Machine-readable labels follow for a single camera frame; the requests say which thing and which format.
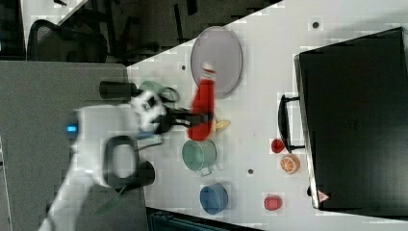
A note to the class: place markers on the grey round plate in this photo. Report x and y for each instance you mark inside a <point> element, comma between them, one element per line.
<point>220,47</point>

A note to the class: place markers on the toy orange slice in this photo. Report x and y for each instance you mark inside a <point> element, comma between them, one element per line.
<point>290,164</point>

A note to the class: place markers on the blue cup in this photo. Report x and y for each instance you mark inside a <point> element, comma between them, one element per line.
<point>214,199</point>

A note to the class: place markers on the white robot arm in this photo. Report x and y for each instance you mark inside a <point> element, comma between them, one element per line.
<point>106,151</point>

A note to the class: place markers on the silver black toaster oven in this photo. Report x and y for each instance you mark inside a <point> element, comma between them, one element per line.
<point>354,114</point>

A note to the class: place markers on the red green toy strawberry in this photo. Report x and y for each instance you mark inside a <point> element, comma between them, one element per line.
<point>273,202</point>

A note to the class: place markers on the black office chair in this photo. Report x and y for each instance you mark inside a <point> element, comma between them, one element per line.
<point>49,42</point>

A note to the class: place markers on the black cylinder post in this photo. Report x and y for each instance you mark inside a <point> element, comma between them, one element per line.
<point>109,90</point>
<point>146,174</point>

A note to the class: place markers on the black cylinder post far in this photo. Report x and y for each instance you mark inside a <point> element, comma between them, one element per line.
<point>109,90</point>

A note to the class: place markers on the black cylinder post near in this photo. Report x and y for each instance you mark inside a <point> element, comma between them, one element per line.
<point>146,174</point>

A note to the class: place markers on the red ketchup bottle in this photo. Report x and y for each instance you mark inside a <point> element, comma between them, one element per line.
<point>204,103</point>

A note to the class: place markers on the small red toy strawberry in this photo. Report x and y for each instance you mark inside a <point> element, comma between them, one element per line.
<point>277,146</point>

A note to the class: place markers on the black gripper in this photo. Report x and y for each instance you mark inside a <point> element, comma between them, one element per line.
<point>153,115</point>

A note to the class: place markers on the yellow toy banana peel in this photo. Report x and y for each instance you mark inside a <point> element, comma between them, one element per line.
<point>220,124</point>

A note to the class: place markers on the green cup with handle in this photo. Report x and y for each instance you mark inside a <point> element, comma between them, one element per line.
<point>199,156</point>

